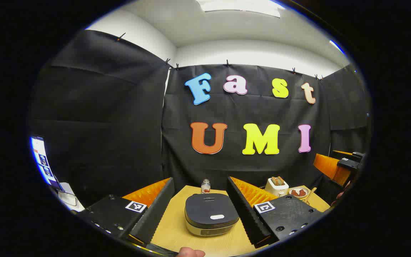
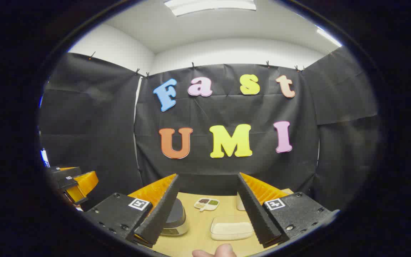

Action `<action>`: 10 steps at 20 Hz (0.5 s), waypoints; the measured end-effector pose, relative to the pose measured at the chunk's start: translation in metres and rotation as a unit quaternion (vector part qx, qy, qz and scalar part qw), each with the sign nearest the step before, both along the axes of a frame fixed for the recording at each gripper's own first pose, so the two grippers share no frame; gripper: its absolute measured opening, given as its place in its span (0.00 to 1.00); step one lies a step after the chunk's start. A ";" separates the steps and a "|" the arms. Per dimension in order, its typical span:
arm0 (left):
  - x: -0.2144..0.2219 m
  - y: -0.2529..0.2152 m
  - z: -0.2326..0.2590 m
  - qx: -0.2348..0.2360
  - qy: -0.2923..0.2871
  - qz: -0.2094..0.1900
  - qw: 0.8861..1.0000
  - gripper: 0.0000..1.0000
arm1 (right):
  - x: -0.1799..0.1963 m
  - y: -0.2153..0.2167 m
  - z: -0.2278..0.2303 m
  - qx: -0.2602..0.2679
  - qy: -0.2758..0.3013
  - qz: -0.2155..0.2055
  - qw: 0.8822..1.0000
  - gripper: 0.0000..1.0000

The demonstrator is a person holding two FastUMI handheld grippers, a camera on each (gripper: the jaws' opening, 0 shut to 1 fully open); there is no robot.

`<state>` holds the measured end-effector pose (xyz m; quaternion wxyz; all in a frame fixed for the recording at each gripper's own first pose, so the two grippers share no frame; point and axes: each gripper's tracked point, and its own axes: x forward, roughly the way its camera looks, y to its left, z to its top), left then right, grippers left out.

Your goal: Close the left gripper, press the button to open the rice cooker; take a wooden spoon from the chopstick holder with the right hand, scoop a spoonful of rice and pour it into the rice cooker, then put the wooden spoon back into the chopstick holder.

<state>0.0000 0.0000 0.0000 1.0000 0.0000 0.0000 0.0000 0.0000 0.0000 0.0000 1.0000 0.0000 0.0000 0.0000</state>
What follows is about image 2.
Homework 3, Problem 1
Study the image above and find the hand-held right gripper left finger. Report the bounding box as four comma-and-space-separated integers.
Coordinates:
85, 173, 180, 248

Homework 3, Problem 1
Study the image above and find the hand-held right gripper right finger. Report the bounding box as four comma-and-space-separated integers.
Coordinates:
236, 172, 340, 249

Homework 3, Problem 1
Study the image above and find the dark grey rice cooker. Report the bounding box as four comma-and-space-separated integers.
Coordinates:
160, 198, 189, 236

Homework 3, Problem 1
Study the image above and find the white divided sauce tray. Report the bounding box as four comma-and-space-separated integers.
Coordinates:
194, 197, 220, 212

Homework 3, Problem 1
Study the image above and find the black backdrop cloth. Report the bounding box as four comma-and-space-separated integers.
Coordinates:
39, 46, 379, 211

